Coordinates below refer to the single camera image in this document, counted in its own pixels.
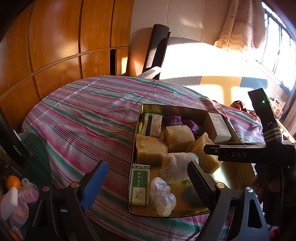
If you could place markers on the green essential oil box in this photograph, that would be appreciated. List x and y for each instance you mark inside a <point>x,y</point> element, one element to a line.
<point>139,185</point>

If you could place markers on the orange fruit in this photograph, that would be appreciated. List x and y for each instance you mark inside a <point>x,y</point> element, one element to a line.
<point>13,181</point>

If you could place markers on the striped bed sheet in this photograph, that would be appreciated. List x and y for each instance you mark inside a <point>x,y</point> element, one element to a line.
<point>94,119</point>

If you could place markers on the gold metal tin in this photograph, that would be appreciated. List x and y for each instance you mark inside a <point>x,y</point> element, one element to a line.
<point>232,175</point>

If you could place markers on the small white plastic bundle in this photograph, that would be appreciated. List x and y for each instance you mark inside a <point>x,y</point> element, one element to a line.
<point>161,198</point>

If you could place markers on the wooden wardrobe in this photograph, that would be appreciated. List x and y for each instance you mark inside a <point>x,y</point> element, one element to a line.
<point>53,43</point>

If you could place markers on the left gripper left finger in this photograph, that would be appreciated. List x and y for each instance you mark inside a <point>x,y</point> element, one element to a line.
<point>91,183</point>

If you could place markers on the purple snack packet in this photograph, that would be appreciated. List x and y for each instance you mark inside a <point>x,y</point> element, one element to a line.
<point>175,120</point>

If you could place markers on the brown crumpled cloth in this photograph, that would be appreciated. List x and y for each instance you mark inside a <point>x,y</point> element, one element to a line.
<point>241,106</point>

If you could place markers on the black rectangular device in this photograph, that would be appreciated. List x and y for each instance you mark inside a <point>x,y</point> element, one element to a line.
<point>11,143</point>

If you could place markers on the white soap bar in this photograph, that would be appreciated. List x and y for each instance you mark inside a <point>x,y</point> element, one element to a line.
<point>9,203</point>

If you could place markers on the small yellow sponge block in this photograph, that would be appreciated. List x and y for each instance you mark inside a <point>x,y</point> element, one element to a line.
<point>209,163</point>

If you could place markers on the wooden shelf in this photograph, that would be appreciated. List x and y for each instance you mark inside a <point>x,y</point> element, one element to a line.
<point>283,104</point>

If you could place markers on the pink plastic basket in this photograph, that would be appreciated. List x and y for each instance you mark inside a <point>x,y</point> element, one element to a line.
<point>29,192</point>

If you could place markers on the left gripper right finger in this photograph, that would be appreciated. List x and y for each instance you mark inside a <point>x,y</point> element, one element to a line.
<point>203,183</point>

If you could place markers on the white sock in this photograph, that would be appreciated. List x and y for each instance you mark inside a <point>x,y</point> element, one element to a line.
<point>174,167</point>

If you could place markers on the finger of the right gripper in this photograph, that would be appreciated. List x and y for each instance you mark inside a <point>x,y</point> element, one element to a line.
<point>211,149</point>

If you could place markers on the beige curtain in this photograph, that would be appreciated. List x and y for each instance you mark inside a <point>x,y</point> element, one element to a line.
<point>244,28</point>

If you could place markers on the beige cardboard box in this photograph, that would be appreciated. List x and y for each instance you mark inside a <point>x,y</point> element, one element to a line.
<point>216,128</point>

